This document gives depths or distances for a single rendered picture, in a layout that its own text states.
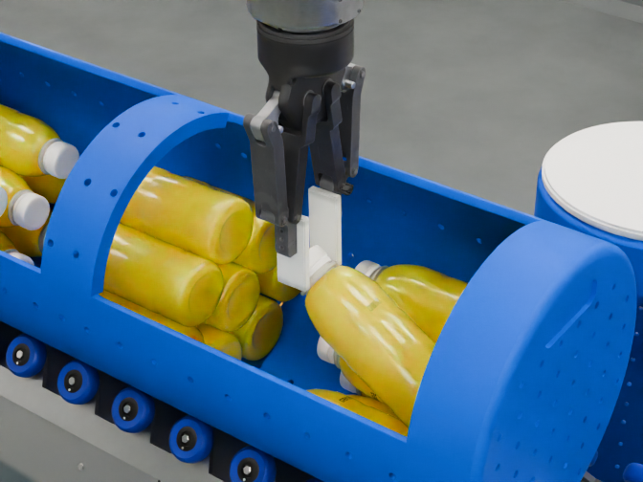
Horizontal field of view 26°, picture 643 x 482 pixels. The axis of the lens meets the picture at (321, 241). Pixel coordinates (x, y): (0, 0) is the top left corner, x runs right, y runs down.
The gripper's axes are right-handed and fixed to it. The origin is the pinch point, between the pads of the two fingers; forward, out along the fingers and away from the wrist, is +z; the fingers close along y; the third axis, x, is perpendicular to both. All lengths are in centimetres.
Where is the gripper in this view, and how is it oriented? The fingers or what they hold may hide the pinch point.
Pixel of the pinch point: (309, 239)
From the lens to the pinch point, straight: 117.6
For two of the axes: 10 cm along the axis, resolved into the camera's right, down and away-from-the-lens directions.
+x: -8.1, -3.0, 5.1
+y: 5.9, -4.3, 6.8
